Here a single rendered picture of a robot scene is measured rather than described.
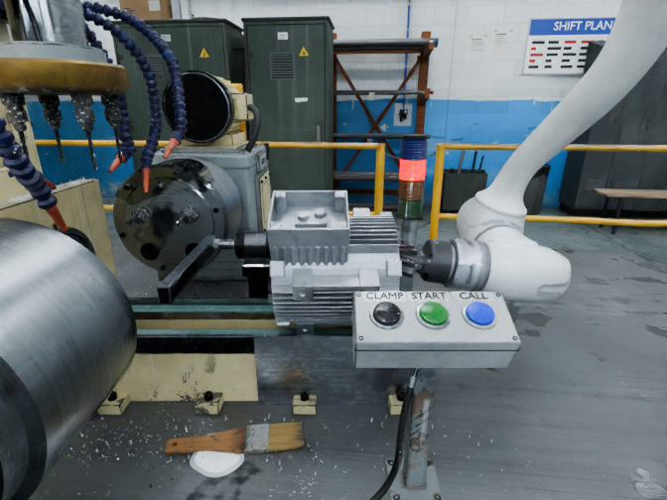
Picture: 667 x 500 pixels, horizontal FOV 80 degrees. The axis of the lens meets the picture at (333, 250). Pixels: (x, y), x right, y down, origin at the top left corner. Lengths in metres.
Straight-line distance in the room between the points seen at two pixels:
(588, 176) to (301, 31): 3.71
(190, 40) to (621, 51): 3.57
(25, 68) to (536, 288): 0.79
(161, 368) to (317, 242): 0.34
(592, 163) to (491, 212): 4.88
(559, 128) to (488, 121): 4.96
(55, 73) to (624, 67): 0.73
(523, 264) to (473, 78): 4.99
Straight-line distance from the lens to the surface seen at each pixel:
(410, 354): 0.44
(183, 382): 0.75
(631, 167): 5.84
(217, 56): 3.87
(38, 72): 0.66
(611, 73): 0.68
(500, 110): 5.72
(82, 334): 0.45
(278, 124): 3.71
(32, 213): 0.76
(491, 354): 0.47
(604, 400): 0.87
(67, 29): 0.71
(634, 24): 0.68
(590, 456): 0.75
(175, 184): 0.92
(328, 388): 0.71
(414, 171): 0.93
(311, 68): 3.66
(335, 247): 0.60
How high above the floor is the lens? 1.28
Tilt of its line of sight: 20 degrees down
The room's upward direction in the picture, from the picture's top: straight up
